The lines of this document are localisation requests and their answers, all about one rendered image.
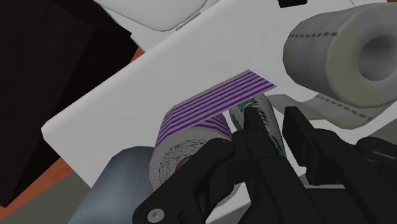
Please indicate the plain white toilet paper roll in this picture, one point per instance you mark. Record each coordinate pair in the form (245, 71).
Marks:
(313, 62)

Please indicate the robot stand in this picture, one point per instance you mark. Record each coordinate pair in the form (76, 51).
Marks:
(46, 77)

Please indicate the purple striped toilet paper roll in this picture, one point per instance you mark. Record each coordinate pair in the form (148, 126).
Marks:
(186, 139)

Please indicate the small black box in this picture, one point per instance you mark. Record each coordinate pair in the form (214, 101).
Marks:
(291, 2)

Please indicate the grey metal cylinder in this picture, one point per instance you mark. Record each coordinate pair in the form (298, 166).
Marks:
(114, 186)

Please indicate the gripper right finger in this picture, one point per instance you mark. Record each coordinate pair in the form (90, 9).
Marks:
(347, 161)

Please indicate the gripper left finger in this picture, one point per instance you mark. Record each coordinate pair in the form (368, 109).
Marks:
(217, 173)

